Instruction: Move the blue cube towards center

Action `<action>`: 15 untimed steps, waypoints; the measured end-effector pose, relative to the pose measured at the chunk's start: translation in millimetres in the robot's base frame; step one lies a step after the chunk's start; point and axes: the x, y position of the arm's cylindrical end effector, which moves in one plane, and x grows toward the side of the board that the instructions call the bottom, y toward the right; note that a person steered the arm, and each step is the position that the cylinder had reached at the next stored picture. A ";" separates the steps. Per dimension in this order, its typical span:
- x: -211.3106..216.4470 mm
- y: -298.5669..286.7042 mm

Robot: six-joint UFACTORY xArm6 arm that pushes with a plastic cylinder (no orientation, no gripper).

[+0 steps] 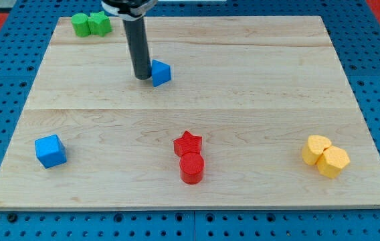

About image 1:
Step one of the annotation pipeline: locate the robot arm flange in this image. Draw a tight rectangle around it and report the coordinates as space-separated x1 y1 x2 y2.
101 0 158 19

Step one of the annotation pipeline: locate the blue cube block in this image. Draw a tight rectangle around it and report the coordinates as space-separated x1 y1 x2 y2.
35 135 67 169

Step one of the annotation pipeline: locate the red star block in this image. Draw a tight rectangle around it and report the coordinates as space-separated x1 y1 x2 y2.
173 131 203 157

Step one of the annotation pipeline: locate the red cylinder block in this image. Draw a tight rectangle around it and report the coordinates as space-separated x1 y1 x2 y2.
179 153 205 185

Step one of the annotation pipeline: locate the blue triangular prism block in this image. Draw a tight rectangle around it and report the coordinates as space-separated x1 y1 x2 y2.
151 60 171 87

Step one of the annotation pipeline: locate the light wooden board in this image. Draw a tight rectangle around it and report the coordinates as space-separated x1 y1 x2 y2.
0 16 380 212

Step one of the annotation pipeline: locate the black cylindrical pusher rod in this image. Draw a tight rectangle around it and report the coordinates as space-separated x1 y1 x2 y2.
123 17 151 80

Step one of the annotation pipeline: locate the yellow heart block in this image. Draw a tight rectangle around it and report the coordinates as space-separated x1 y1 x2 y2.
301 135 332 165

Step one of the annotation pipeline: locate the green star block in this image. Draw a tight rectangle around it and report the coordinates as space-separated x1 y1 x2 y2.
88 11 112 37

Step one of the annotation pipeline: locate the yellow hexagon block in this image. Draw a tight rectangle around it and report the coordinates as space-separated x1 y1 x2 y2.
316 146 351 179

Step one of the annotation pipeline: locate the green cylinder block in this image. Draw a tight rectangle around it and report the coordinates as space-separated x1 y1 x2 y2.
71 13 91 37

